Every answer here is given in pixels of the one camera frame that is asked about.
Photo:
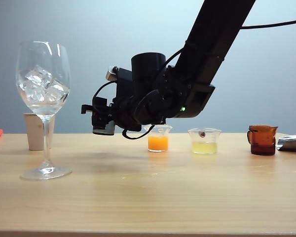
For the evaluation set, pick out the clear ice cube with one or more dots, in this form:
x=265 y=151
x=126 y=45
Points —
x=32 y=93
x=57 y=91
x=38 y=75

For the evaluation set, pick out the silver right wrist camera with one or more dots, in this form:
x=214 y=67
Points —
x=111 y=74

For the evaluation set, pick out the clear stemmed wine glass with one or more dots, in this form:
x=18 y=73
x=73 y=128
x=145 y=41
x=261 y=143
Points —
x=47 y=138

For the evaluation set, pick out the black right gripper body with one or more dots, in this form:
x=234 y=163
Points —
x=124 y=98

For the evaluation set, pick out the beige paper cup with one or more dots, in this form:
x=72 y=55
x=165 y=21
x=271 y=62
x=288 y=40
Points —
x=34 y=134

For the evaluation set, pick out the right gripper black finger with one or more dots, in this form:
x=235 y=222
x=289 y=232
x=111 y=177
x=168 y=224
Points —
x=86 y=108
x=100 y=111

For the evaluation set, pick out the beaker with yellow liquid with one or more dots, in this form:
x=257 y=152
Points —
x=204 y=148

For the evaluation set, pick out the clear cup with orange juice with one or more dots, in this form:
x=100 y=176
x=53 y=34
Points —
x=158 y=144

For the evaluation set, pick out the smoky grey measuring cup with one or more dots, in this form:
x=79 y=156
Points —
x=106 y=129

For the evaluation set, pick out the amber measuring cup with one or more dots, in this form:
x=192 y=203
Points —
x=262 y=143

